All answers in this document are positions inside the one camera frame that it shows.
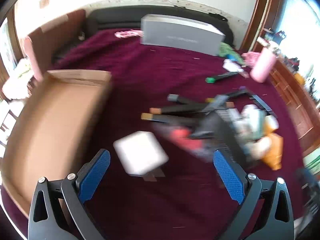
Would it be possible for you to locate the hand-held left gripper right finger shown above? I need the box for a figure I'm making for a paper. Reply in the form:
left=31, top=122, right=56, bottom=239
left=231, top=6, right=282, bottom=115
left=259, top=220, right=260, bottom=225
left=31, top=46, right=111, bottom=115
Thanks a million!
left=213, top=150, right=294, bottom=240

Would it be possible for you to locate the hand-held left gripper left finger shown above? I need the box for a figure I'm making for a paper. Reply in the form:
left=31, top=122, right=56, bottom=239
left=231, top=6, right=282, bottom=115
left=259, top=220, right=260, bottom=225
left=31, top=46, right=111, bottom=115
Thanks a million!
left=28, top=149, right=111, bottom=240

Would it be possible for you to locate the small white box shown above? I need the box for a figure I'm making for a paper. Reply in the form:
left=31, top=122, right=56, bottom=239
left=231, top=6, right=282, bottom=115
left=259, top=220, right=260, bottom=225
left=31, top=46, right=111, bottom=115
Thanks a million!
left=113, top=131, right=169, bottom=177

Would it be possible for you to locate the shallow cardboard box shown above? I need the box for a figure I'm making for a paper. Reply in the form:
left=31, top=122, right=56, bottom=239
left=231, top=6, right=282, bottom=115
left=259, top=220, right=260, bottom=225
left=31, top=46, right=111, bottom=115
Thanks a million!
left=0, top=69, right=112, bottom=218

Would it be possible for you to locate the black marker yellow end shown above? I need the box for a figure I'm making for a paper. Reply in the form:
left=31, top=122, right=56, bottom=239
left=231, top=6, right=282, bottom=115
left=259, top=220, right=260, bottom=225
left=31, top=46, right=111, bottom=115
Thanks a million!
left=141, top=113, right=198, bottom=126

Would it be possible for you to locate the yellow jar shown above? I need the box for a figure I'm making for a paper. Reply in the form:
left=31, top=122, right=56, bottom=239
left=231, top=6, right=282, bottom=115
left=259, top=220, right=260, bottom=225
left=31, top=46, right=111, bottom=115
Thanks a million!
left=265, top=115, right=279, bottom=132

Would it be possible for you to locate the short marker yellow cap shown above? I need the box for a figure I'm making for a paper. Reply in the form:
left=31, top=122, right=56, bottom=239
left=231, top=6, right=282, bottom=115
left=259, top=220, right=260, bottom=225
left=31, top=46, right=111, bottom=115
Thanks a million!
left=206, top=90, right=247, bottom=103

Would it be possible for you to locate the black marker grey cap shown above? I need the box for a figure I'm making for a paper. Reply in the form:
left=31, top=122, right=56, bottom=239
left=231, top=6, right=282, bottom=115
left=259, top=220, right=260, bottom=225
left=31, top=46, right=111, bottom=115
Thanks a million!
left=167, top=94, right=208, bottom=105

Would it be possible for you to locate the wooden window ledge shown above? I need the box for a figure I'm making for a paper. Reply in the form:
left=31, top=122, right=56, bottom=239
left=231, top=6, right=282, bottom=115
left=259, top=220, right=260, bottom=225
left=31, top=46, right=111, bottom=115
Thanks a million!
left=240, top=0, right=320, bottom=155

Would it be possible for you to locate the black marker green cap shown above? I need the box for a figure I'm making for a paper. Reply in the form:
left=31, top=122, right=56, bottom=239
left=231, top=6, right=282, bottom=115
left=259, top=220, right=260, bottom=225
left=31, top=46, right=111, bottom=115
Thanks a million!
left=205, top=72, right=239, bottom=84

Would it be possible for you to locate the white charger plug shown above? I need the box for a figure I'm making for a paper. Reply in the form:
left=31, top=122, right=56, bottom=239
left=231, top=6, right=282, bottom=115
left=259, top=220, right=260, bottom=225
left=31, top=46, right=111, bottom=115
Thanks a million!
left=222, top=59, right=244, bottom=73

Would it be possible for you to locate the maroon blanket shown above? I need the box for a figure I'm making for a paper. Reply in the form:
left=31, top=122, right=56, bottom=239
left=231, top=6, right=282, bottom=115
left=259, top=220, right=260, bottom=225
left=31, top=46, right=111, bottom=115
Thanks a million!
left=0, top=27, right=310, bottom=240

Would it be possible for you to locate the pink thermos bottle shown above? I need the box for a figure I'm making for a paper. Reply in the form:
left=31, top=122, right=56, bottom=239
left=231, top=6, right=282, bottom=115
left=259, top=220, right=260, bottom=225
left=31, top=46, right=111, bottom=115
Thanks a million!
left=250, top=47, right=277, bottom=83

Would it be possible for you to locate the pink plush toy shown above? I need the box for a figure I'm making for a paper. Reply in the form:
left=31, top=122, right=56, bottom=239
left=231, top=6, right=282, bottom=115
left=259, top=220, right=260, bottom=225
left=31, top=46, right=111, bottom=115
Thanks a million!
left=241, top=51, right=262, bottom=65

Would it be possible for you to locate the pale cloth pile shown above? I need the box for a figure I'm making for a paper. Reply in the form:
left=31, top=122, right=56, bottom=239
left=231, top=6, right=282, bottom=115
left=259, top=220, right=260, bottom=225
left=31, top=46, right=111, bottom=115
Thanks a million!
left=2, top=58, right=35, bottom=100

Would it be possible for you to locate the green towel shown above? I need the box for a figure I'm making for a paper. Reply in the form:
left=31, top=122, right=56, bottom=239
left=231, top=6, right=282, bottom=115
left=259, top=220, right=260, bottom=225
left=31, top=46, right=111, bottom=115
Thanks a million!
left=219, top=42, right=247, bottom=65

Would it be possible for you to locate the maroon cushion with tape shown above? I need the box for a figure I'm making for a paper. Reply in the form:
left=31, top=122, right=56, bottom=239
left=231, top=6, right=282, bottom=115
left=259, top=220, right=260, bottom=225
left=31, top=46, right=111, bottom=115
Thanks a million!
left=26, top=9, right=87, bottom=65

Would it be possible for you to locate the pink patterned cloth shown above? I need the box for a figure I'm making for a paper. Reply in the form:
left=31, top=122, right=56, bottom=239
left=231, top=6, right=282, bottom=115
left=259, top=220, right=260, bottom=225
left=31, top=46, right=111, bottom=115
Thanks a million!
left=115, top=29, right=143, bottom=39

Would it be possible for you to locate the long grey box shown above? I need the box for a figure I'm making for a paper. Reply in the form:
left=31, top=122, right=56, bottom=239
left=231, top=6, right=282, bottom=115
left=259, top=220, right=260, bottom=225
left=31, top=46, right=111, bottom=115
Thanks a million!
left=140, top=14, right=225, bottom=57

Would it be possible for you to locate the black padded headboard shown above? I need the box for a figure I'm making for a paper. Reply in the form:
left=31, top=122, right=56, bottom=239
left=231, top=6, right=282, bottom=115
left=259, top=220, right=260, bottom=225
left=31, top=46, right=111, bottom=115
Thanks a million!
left=86, top=5, right=234, bottom=48

